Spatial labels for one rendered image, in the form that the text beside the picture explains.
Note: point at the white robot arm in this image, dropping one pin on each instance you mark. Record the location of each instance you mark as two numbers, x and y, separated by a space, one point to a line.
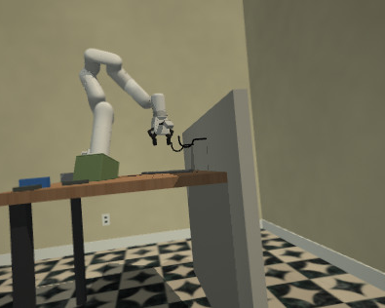
103 115

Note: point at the blue rectangular block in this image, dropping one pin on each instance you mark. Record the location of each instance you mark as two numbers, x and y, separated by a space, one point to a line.
45 181

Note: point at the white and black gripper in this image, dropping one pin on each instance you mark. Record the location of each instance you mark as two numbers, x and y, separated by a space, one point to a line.
159 129

